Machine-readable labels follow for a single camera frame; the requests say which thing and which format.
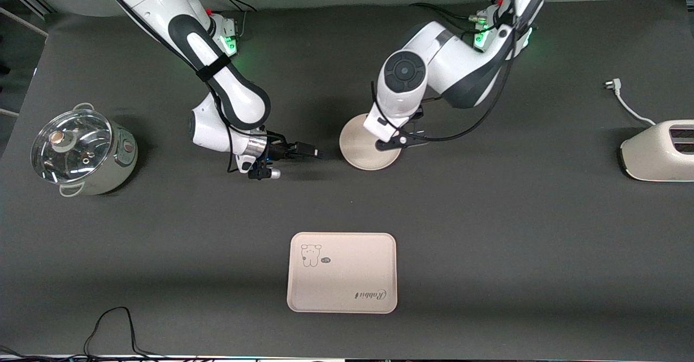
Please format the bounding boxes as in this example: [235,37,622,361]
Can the round cream plate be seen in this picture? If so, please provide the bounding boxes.
[339,114,403,171]

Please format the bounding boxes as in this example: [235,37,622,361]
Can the beige printed serving tray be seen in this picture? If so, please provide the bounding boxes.
[286,232,398,314]

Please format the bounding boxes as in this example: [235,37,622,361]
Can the pale green electric pot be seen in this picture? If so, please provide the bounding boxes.
[57,102,139,197]

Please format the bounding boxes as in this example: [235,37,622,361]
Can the glass pot lid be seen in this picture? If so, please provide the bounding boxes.
[31,109,113,185]

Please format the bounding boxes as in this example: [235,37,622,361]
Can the cream white toaster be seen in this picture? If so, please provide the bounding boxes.
[619,120,694,183]

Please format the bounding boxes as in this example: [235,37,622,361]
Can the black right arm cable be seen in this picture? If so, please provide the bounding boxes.
[95,0,239,174]

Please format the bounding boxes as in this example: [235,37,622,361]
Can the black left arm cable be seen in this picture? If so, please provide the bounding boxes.
[371,0,543,143]

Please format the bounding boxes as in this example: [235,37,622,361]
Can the black arm base cable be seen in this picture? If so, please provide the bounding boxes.
[409,2,479,33]

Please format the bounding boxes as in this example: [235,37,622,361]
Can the thin black loose cable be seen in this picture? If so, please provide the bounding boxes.
[0,306,179,362]

